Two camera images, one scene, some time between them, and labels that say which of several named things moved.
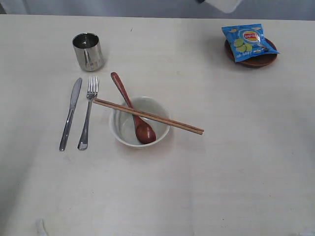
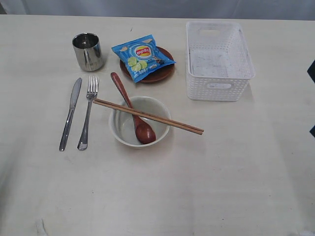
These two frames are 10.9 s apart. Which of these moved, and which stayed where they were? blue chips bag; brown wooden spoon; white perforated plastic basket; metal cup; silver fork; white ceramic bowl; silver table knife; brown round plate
Moved: blue chips bag; brown round plate; white perforated plastic basket
Stayed: brown wooden spoon; metal cup; white ceramic bowl; silver table knife; silver fork
